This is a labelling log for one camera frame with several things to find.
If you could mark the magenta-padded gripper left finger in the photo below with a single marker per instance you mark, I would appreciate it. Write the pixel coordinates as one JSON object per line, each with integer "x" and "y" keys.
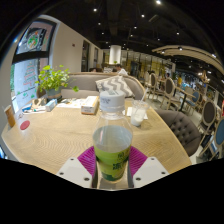
{"x": 75, "y": 171}

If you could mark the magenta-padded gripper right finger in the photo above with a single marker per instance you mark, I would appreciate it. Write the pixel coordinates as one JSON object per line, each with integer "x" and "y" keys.
{"x": 150, "y": 171}

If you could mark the clear green-labelled drink bottle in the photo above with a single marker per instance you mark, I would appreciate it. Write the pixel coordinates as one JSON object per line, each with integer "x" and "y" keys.
{"x": 111, "y": 150}

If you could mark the grey tufted chair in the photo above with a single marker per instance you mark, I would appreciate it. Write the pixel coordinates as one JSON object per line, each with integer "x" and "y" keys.
{"x": 181, "y": 130}

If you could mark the clear plastic cup with straw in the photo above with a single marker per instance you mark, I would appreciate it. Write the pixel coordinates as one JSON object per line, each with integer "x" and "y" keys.
{"x": 137, "y": 116}

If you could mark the white paper napkin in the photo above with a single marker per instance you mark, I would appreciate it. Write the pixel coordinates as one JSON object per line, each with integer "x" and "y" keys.
{"x": 128, "y": 111}

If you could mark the printed white leaflet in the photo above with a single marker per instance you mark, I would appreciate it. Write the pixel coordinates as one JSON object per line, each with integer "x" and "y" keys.
{"x": 70, "y": 104}

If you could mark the white rectangular box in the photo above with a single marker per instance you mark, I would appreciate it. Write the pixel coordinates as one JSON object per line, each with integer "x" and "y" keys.
{"x": 89, "y": 105}

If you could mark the flat round red coaster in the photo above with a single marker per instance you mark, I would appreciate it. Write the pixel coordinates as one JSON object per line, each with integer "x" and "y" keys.
{"x": 25, "y": 125}

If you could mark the small light blue box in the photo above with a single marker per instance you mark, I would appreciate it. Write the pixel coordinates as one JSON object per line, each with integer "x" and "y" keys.
{"x": 51, "y": 105}

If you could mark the brown paper cup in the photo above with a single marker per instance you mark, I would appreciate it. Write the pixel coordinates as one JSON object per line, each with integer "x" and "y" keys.
{"x": 10, "y": 116}

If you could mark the group of dining chairs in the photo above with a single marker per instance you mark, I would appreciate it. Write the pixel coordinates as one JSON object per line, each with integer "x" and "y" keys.
{"x": 169, "y": 87}

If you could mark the grey curved sofa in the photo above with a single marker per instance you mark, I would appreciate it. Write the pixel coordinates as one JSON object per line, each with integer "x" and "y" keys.
{"x": 83, "y": 83}

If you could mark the grey chevron pillow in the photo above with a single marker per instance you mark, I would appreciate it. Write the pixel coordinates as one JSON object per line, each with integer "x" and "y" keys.
{"x": 115, "y": 85}

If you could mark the green potted plant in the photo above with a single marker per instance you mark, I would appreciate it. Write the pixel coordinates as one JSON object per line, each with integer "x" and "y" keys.
{"x": 51, "y": 80}

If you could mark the person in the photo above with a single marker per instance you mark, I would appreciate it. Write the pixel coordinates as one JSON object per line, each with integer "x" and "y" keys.
{"x": 180, "y": 81}
{"x": 122, "y": 70}

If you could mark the window with festive decals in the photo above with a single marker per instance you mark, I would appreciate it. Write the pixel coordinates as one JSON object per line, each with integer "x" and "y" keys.
{"x": 26, "y": 76}

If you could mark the group of ceiling lights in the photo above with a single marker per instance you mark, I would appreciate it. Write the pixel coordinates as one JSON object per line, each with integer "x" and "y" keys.
{"x": 142, "y": 15}

